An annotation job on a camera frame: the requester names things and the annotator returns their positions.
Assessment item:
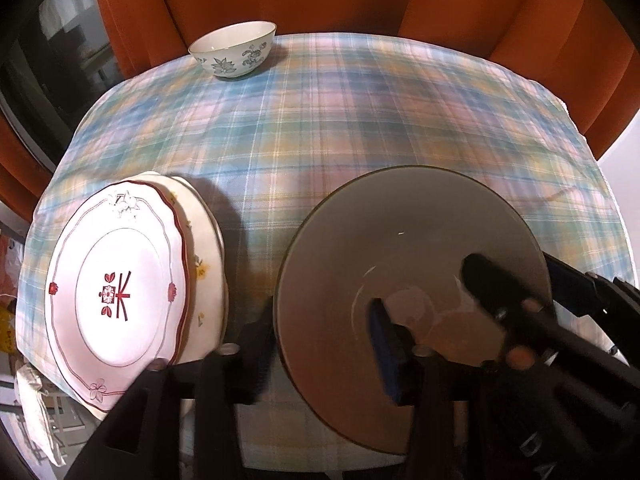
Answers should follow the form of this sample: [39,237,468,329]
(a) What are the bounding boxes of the plaid tablecloth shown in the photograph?
[14,32,632,467]

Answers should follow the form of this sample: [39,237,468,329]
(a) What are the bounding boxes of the dark glass window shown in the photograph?
[0,0,127,172]

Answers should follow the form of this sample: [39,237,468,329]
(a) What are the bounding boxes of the yellow packet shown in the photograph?
[0,305,17,357]

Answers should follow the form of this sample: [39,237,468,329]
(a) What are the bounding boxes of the yellow flower plate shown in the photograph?
[132,171,230,367]

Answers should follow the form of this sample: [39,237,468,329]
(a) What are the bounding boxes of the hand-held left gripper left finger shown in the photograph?
[65,319,277,480]

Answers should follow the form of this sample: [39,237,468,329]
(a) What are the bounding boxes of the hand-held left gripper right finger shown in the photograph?
[367,297,482,480]

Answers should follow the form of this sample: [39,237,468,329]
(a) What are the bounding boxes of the white cloth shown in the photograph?
[15,364,69,467]

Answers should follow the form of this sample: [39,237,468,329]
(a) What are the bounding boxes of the white red print plate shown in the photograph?
[44,179,192,418]

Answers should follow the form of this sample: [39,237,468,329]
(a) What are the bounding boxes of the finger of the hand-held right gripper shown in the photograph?
[460,253,603,363]
[542,252,640,343]

